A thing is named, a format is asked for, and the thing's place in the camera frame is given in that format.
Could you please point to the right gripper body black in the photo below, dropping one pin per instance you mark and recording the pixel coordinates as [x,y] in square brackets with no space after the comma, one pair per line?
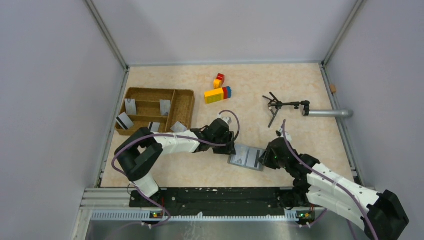
[271,160]

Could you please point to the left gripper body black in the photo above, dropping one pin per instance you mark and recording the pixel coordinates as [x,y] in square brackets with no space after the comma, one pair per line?
[226,150]

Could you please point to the brown woven tray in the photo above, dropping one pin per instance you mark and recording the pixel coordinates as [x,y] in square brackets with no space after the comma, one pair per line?
[148,110]

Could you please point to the grey card holder wallet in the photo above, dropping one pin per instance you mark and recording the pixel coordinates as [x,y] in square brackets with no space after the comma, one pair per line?
[245,165]

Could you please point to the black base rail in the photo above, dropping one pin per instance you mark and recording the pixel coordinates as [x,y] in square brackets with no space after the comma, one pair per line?
[226,201]

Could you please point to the striped card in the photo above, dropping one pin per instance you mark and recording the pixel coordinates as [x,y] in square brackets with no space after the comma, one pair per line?
[253,159]

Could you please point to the card with stripe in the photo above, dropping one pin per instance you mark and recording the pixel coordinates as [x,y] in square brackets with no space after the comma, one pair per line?
[154,126]
[124,121]

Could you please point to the silver metal tube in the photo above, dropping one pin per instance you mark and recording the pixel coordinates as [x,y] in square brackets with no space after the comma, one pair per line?
[335,113]

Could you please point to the card with stripe left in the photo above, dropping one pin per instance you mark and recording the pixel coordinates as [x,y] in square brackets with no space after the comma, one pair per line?
[124,121]

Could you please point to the black tripod camera mount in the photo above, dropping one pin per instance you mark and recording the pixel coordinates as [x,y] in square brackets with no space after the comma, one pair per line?
[274,106]

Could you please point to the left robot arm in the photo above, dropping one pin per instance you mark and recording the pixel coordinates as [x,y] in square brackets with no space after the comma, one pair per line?
[138,154]

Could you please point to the small red yellow block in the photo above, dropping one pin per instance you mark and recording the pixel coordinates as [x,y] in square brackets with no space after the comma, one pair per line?
[219,81]

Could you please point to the card with stripe front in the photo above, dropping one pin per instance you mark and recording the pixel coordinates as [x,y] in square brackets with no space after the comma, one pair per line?
[154,126]

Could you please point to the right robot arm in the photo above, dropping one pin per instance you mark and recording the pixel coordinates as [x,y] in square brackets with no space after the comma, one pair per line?
[380,215]

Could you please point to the yellow toy block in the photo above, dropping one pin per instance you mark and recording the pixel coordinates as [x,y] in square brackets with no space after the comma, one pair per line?
[213,96]

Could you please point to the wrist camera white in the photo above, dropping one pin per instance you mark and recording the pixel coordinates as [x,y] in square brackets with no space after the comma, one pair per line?
[283,134]
[226,119]

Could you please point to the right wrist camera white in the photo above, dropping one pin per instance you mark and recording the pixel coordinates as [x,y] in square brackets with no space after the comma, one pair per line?
[283,134]

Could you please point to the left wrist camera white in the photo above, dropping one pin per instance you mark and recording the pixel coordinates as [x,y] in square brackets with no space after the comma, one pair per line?
[226,119]

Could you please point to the small wooden cork piece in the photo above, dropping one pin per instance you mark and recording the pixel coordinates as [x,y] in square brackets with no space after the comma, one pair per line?
[332,88]

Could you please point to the red blue toy block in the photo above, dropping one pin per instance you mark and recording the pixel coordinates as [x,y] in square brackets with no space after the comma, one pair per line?
[227,92]

